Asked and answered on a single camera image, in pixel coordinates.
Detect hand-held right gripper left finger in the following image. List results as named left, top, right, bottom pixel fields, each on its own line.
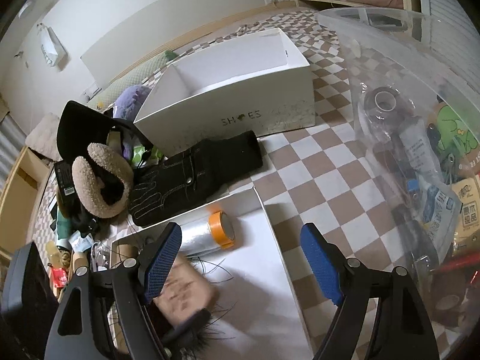
left=44, top=222, right=183, bottom=360

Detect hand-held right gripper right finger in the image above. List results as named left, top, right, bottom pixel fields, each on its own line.
left=300, top=222, right=440, bottom=360

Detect beige twine bundle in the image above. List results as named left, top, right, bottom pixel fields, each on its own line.
left=153, top=258, right=221, bottom=331

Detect silver film roll orange end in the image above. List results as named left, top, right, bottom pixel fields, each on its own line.
left=176, top=209, right=238, bottom=260

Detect white shoebox lid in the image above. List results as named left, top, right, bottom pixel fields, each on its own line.
left=108, top=185, right=314, bottom=360

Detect red packet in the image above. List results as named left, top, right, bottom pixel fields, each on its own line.
left=50, top=268, right=71, bottom=290

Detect wooden bedside shelf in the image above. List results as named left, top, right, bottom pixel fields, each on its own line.
left=0, top=146, right=50, bottom=260

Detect black stitched gloves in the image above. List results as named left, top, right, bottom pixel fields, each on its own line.
left=127, top=130, right=264, bottom=228

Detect beige fleece earmuffs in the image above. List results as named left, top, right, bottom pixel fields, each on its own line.
left=71, top=142, right=135, bottom=220

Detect green plastic bag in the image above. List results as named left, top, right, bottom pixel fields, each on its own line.
left=131, top=144, right=164, bottom=168

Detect black box with label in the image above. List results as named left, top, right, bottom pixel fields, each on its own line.
left=54, top=159, right=82, bottom=219

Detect fluffy white pillow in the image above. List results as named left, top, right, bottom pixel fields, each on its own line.
left=24, top=114, right=63, bottom=163

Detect black baseball cap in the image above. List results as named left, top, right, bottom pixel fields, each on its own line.
left=56, top=100, right=155, bottom=166

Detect soft plush toy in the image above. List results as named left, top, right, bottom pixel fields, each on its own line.
left=112, top=84, right=151, bottom=121

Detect white shoebox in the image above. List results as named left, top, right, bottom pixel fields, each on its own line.
left=133, top=27, right=314, bottom=159

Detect black tape roll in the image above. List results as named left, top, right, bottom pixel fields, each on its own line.
left=362, top=86, right=401, bottom=116

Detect long printed bolster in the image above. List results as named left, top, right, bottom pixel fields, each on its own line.
left=86, top=52, right=172, bottom=110

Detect white headboard panel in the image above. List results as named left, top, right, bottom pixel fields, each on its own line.
left=80, top=0, right=271, bottom=84

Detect clear plastic storage bin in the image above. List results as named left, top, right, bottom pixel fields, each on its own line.
left=316, top=5, right=480, bottom=346

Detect white paper bag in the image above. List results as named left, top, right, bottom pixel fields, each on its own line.
left=35, top=22, right=69, bottom=69

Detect knotted rope coil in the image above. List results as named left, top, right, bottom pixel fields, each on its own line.
left=56, top=251, right=74, bottom=271

